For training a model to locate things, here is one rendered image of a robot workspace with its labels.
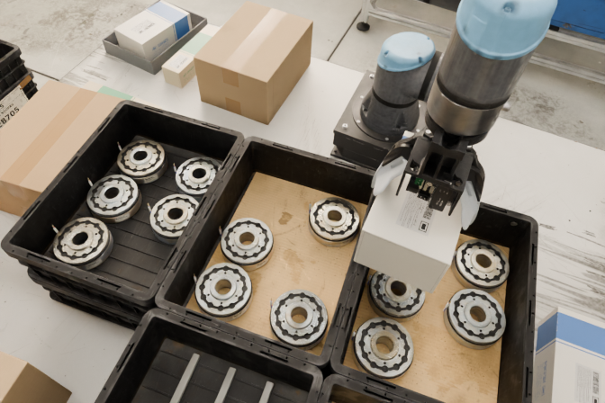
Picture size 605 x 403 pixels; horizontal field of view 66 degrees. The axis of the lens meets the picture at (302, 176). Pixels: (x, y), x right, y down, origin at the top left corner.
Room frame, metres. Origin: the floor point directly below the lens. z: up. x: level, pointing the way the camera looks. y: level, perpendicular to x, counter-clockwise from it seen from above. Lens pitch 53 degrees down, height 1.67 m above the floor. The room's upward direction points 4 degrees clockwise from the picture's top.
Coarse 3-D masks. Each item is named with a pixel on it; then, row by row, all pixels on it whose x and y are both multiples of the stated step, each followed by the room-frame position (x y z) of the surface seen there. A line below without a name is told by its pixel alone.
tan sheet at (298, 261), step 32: (256, 192) 0.59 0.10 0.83; (288, 192) 0.59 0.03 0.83; (320, 192) 0.60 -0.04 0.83; (288, 224) 0.51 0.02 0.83; (288, 256) 0.44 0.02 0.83; (320, 256) 0.44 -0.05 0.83; (224, 288) 0.36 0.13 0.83; (256, 288) 0.37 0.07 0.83; (288, 288) 0.37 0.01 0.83; (320, 288) 0.38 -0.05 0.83; (256, 320) 0.30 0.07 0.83; (320, 352) 0.26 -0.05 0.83
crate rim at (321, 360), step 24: (264, 144) 0.64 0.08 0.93; (360, 168) 0.59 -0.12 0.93; (216, 192) 0.51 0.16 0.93; (192, 240) 0.40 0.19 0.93; (168, 288) 0.31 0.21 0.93; (192, 312) 0.27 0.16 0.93; (336, 312) 0.29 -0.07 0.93; (240, 336) 0.24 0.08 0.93; (264, 336) 0.24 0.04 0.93; (336, 336) 0.25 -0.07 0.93; (312, 360) 0.21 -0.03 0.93
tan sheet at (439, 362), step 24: (480, 264) 0.45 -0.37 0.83; (456, 288) 0.39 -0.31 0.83; (504, 288) 0.40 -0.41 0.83; (360, 312) 0.33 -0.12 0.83; (432, 312) 0.34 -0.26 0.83; (432, 336) 0.30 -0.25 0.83; (432, 360) 0.26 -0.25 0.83; (456, 360) 0.26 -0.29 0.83; (480, 360) 0.26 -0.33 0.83; (408, 384) 0.21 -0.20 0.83; (432, 384) 0.22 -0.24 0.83; (456, 384) 0.22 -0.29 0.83; (480, 384) 0.22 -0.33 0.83
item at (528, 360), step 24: (504, 216) 0.51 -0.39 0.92; (528, 216) 0.51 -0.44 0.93; (528, 240) 0.45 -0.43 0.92; (360, 264) 0.38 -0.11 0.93; (528, 264) 0.40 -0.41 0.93; (360, 288) 0.34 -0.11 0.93; (528, 288) 0.36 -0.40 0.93; (528, 312) 0.31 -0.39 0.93; (528, 336) 0.27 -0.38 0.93; (336, 360) 0.22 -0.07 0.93; (528, 360) 0.23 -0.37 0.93; (528, 384) 0.20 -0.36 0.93
